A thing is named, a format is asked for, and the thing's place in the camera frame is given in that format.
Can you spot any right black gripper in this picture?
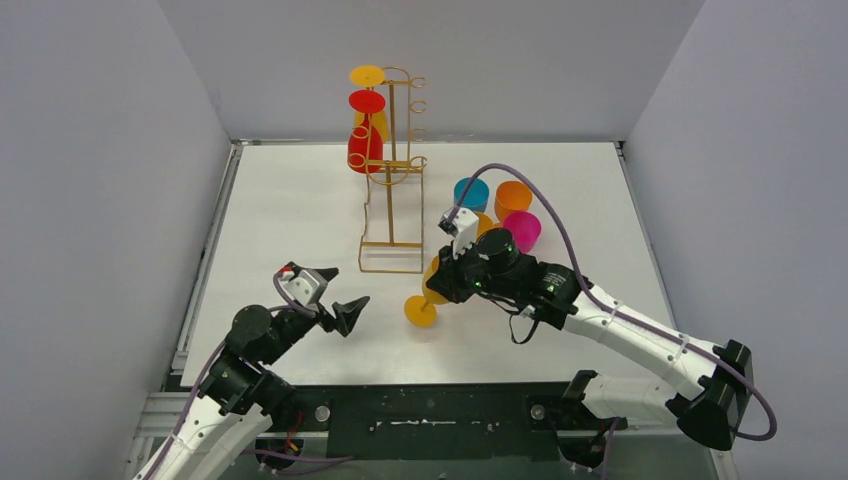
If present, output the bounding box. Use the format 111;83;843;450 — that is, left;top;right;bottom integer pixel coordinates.
429;235;518;303

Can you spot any yellow wine glass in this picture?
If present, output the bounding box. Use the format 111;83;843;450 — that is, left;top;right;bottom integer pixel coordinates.
475;211;495;239
349;65;391;142
403;257;448;328

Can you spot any gold wire glass rack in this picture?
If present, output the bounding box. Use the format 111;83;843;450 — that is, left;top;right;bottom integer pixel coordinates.
355;66;427;274

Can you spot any blue plastic wine glass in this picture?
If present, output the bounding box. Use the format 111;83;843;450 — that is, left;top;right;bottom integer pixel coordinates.
453;177;490;213

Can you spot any magenta plastic wine glass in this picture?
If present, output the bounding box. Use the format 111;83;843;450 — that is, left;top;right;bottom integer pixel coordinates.
502;211;542;253

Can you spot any orange plastic wine glass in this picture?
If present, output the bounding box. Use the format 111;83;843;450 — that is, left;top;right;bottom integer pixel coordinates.
494;180;534;222

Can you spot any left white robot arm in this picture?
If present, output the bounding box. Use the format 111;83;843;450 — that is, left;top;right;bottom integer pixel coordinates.
135;262;370;479

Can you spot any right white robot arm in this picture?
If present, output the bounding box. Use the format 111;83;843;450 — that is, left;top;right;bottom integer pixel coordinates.
424;228;753;451

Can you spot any red plastic wine glass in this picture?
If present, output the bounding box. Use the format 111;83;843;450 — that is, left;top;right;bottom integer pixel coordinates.
347;89;389;174

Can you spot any yellow back wine glass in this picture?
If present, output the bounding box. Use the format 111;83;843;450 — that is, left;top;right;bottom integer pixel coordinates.
349;65;391;142

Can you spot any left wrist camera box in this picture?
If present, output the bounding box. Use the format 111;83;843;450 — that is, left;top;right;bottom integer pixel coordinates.
280;267;328;311

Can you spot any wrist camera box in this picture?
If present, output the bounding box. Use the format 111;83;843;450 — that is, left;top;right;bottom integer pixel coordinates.
438;207;479;259
280;267;328;311

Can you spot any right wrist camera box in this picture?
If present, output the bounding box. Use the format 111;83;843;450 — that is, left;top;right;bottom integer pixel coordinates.
438;207;479;259

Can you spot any black base frame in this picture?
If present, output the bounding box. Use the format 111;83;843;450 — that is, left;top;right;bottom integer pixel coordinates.
253;381;630;469

